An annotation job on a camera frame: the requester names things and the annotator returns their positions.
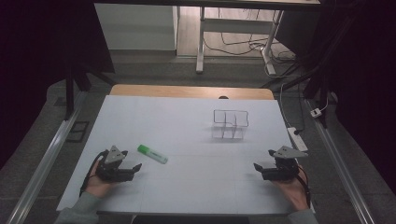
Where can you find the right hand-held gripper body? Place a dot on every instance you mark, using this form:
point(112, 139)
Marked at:
point(283, 170)

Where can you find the black table knob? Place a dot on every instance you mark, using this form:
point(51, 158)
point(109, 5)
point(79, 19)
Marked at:
point(223, 97)

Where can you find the clear compartment organizer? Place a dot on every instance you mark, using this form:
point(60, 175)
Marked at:
point(230, 124)

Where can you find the white desk frame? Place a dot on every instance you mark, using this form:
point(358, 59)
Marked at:
point(235, 26)

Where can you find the white power strip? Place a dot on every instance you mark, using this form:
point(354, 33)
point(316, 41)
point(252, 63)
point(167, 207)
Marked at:
point(297, 139)

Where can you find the person's right hand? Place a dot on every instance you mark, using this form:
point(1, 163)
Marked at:
point(294, 191)

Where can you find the metal rail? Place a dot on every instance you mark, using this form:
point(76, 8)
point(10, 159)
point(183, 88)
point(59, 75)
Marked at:
point(339, 165)
point(43, 161)

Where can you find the dark curtain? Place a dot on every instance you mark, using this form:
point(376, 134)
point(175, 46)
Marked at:
point(31, 62)
point(367, 77)

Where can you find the person's left hand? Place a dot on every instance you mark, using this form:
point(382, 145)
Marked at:
point(95, 186)

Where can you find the white table mat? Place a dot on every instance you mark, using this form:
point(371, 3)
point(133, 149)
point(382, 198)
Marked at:
point(186, 124)

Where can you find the green highlighter pen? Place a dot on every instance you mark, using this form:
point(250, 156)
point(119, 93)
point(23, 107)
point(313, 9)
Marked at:
point(152, 154)

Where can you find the black metal stand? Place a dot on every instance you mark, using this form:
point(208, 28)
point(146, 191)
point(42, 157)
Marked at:
point(317, 84)
point(69, 93)

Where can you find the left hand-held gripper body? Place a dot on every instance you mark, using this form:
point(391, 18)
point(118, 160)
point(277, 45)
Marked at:
point(109, 171)

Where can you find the black floor frame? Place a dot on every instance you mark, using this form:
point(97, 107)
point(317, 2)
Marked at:
point(77, 131)

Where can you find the white adapter box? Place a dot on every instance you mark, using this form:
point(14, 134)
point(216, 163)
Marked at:
point(315, 112)

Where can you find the wooden table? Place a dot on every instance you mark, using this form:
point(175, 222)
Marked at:
point(186, 91)

